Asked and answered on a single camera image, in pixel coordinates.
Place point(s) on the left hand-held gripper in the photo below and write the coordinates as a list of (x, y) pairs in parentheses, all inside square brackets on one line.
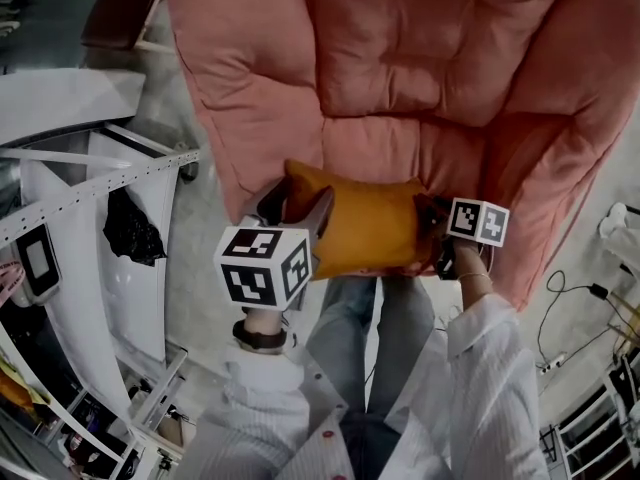
[(260, 268)]

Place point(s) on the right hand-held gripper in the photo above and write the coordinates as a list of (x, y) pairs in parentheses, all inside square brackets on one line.
[(477, 220)]

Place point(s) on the orange cushion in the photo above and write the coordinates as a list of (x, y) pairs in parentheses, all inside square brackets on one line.
[(365, 223)]

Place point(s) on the pink padded sofa with backrest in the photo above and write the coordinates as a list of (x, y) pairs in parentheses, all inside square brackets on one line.
[(400, 43)]

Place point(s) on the person's right forearm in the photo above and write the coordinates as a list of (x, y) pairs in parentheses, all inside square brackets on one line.
[(490, 368)]

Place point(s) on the person's left forearm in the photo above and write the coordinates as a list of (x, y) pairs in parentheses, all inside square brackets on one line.
[(260, 398)]

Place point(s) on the person's right leg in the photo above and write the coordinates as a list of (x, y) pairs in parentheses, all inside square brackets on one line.
[(405, 338)]

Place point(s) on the person's leg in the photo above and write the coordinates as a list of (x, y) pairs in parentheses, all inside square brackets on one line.
[(405, 338), (340, 338)]

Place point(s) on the black wristwatch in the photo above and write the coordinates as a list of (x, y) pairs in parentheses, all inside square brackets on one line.
[(260, 339)]

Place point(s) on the person's left leg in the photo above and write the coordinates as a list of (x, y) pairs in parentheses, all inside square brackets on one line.
[(340, 338)]

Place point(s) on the black plastic bag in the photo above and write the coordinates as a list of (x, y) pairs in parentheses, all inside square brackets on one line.
[(130, 233)]

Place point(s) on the black power adapter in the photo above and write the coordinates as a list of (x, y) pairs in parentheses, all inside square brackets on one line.
[(598, 291)]

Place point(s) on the white bundled object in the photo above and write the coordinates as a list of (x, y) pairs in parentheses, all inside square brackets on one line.
[(620, 238)]

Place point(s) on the white power strip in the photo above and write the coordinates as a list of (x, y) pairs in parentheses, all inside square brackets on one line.
[(552, 363)]

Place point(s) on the white metal shelf rack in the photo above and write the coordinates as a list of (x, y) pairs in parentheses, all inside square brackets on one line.
[(100, 184)]

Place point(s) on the person's white buttoned shirt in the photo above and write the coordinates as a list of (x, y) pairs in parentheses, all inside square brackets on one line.
[(320, 448)]

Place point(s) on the white flat board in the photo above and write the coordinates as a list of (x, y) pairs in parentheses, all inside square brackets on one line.
[(60, 103)]

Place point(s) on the brown wooden chair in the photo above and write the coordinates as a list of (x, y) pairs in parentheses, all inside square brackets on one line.
[(120, 13)]

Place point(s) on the white device with screen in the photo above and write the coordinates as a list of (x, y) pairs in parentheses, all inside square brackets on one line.
[(37, 263)]

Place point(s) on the yellow cloth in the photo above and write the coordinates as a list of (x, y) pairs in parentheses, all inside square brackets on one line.
[(15, 388)]

